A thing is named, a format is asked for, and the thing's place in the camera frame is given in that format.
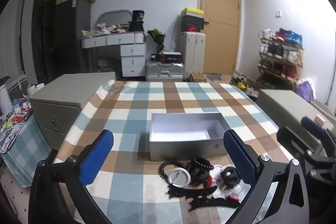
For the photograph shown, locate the rows of shoes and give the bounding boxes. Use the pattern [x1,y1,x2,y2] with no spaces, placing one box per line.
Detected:
[258,28,304,81]

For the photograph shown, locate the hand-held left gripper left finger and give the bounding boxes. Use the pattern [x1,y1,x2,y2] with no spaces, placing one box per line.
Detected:
[28,130,114,224]

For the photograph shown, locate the white appliance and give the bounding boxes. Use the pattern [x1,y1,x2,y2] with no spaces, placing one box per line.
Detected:
[5,74,28,100]

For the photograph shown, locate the white paper rolls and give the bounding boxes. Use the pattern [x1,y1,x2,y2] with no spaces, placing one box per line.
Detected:
[26,83,45,96]

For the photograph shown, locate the wooden shoe rack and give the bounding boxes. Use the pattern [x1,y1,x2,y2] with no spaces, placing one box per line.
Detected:
[257,37,304,91]

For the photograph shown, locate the black and red shoe box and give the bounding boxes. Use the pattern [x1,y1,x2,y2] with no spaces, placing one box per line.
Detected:
[181,25,203,33]

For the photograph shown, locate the pile of small clutter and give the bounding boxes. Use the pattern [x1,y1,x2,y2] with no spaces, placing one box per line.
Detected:
[0,97,33,133]

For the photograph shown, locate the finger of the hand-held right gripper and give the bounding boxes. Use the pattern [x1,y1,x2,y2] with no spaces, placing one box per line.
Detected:
[301,116,336,156]
[276,126,317,161]

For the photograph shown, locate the checked tablecloth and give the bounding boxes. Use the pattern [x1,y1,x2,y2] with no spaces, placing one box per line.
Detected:
[54,80,282,224]

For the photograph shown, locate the silver gift box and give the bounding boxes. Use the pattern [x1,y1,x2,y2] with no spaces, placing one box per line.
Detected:
[149,113,229,162]

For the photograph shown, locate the wire mesh rack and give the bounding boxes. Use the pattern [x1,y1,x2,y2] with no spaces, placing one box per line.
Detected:
[312,99,336,117]

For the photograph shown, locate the black toothed hair clip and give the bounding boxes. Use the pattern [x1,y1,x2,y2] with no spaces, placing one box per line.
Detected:
[166,184,218,199]
[188,196,241,212]

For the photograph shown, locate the grey drawer cabinet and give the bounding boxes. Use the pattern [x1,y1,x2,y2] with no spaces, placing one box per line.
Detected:
[29,71,116,150]

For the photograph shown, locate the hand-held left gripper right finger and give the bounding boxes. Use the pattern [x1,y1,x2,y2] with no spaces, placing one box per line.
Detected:
[223,129,311,224]

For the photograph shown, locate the dark wardrobe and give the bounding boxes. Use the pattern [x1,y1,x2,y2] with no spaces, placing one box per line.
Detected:
[34,0,64,83]

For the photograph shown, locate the pile of desk clutter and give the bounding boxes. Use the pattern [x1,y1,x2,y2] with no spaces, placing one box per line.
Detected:
[81,23,130,37]

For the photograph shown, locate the black wrapped flower bouquet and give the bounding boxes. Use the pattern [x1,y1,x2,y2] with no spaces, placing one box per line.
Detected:
[147,28,167,54]

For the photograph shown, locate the pile of floor shoes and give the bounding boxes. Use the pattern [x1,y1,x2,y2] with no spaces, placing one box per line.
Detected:
[230,71,259,99]

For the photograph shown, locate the purple bag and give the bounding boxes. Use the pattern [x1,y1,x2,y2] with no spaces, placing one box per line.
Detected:
[296,77,317,103]

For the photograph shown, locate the white upright suitcase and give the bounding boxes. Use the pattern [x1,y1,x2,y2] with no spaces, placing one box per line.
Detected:
[180,31,206,80]

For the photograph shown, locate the black box with red stripe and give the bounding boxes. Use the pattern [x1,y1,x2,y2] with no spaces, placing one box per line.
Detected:
[160,51,183,63]

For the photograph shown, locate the white bottle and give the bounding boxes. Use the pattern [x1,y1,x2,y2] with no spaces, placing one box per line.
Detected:
[0,83,14,116]

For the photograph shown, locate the black bag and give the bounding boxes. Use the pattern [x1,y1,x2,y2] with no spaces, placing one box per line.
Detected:
[128,10,146,32]

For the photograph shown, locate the grey floor mat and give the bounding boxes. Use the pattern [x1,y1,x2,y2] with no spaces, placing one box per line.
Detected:
[206,73,224,83]

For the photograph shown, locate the white desk with drawers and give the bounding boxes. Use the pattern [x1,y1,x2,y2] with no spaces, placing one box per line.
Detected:
[80,31,146,78]

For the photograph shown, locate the wooden door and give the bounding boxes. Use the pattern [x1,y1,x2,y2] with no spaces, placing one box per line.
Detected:
[197,0,241,75]

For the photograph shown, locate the black hair claw clip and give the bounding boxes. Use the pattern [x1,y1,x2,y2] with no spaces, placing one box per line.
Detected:
[187,166,208,187]

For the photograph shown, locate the silver suitcase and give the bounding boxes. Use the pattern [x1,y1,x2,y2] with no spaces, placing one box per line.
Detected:
[145,60,184,82]

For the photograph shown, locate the brown cardboard box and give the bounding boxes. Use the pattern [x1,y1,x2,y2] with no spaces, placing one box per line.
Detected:
[189,72,208,83]

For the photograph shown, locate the black spiral hair tie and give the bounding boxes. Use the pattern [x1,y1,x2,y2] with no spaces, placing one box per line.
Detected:
[159,160,185,182]

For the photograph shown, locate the dark grey refrigerator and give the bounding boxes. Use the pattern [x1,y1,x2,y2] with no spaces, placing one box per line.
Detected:
[55,0,91,74]

